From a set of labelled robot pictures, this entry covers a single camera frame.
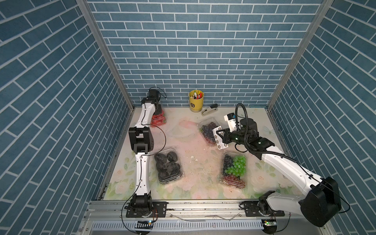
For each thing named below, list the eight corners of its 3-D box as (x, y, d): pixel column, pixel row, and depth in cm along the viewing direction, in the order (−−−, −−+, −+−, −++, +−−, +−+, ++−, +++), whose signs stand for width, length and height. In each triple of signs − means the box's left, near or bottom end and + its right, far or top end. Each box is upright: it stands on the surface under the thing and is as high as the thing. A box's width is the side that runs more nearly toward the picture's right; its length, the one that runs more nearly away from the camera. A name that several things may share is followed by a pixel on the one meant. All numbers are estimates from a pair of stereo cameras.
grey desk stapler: (203, 117, 115) (203, 114, 113) (200, 113, 118) (200, 111, 115) (219, 109, 121) (219, 106, 119) (215, 105, 124) (216, 103, 121)
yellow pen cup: (189, 113, 120) (188, 99, 108) (189, 103, 127) (189, 89, 115) (203, 113, 120) (204, 99, 108) (202, 103, 127) (203, 89, 115)
